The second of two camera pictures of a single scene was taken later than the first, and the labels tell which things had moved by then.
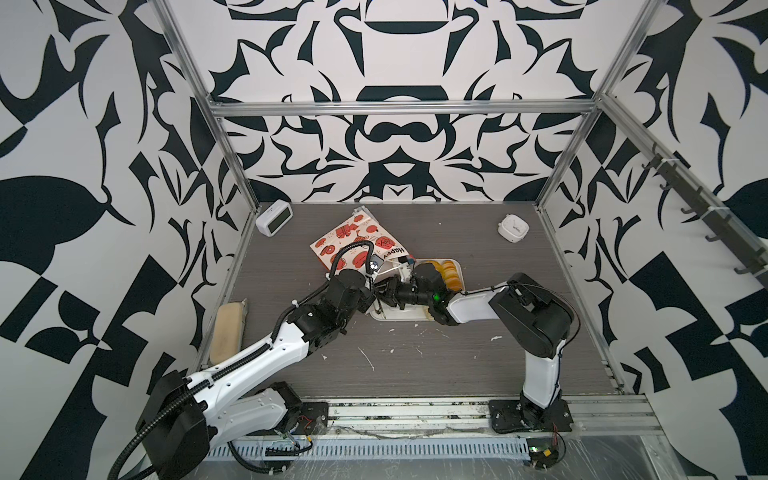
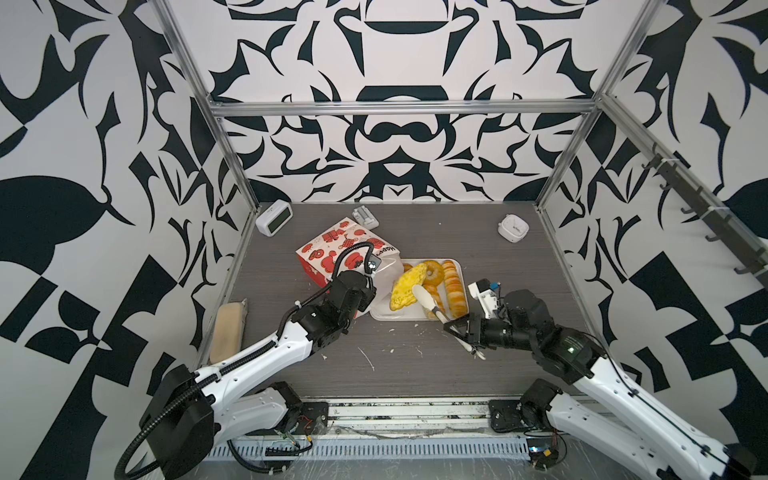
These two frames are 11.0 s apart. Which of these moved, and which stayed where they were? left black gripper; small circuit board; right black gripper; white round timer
Moved: right black gripper
Stayed: small circuit board; white round timer; left black gripper
